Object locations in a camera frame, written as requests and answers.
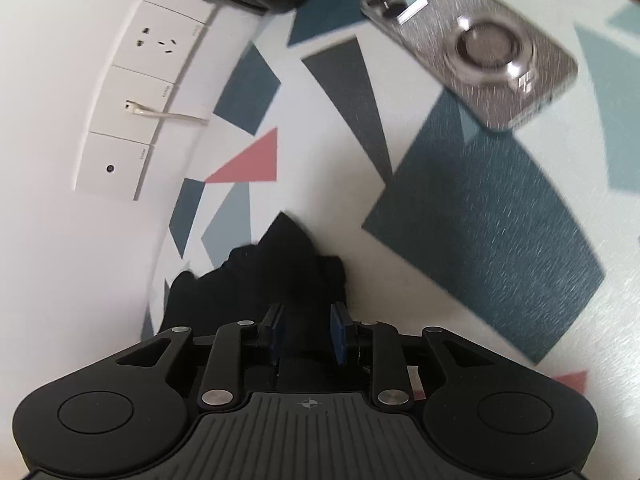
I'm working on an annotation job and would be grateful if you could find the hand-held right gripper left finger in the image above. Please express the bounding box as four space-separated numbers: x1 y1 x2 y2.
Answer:
114 304 285 408

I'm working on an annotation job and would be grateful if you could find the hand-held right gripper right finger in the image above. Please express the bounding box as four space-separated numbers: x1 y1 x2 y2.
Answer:
330 302 498 407

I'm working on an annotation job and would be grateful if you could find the black garment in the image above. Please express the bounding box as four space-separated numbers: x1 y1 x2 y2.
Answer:
157 211 351 396

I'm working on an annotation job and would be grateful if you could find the white power socket plate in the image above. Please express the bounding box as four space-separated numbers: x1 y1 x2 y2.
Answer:
114 0 209 85

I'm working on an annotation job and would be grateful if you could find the silver smartphone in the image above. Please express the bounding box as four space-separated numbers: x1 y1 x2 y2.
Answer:
360 0 581 133

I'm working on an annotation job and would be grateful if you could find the white network cable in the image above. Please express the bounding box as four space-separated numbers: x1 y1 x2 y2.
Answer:
125 100 211 125

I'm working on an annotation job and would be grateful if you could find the white network wall plate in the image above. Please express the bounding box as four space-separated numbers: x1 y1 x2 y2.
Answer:
92 64 177 147

